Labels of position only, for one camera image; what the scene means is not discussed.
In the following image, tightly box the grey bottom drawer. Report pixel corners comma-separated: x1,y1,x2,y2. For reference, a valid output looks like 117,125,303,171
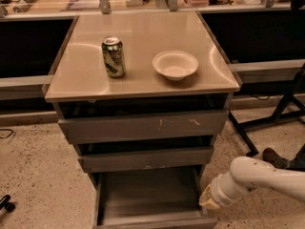
92,166,218,229

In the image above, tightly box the grey drawer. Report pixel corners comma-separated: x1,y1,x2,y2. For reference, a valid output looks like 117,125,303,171
77,146,214,173
92,166,218,229
59,110,228,144

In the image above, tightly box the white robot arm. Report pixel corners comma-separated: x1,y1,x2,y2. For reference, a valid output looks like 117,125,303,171
199,156,305,209

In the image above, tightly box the grey middle drawer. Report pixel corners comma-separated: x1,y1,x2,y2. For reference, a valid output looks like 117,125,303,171
77,146,214,173

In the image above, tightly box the grey top drawer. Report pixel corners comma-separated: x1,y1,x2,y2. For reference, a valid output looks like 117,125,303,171
59,110,228,144

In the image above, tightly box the grey drawer cabinet beige top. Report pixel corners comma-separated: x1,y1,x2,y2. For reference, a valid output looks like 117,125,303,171
44,10,241,229

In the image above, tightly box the brown shoe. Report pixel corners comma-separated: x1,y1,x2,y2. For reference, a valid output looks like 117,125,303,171
262,148,290,169

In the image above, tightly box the dark jeans leg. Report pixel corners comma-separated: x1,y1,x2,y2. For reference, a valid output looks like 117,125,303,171
288,144,305,172

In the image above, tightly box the white paper bowl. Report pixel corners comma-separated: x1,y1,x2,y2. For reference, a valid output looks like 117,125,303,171
152,51,198,81

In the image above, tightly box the green soda can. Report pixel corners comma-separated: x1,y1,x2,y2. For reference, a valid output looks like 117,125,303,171
101,36,125,77

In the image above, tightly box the black caster bottom left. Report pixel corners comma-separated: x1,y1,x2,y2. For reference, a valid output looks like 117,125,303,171
0,195,15,213

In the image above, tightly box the black coiled tool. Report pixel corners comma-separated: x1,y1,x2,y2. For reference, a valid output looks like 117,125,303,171
12,0,38,13

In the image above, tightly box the black metal stand frame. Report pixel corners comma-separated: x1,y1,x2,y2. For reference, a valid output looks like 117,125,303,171
229,64,305,157

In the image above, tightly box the black cable on floor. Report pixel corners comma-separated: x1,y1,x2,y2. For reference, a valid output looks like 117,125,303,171
0,128,15,140

